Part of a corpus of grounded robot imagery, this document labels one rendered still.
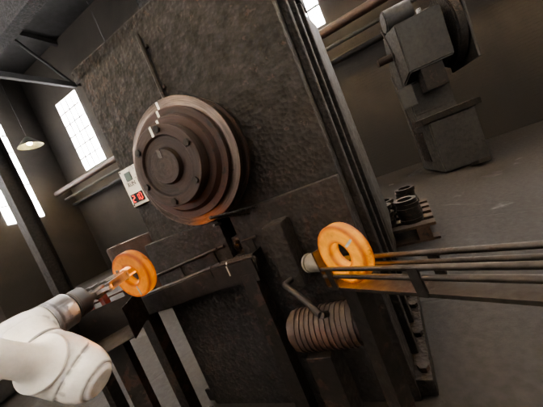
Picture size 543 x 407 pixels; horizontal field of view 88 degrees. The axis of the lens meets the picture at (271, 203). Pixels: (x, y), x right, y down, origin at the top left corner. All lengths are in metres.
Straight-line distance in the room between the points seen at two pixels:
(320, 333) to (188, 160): 0.66
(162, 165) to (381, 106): 6.25
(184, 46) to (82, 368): 1.07
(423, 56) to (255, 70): 4.07
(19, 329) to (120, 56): 1.08
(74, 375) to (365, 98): 6.77
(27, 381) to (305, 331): 0.62
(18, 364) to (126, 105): 1.07
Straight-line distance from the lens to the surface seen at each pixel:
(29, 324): 0.85
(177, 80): 1.29
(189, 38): 1.27
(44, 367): 0.71
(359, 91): 7.02
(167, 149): 1.00
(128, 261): 1.02
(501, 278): 0.53
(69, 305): 0.90
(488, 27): 7.36
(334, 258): 0.76
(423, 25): 5.12
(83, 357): 0.73
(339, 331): 0.87
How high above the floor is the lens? 0.95
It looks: 5 degrees down
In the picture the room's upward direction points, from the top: 22 degrees counter-clockwise
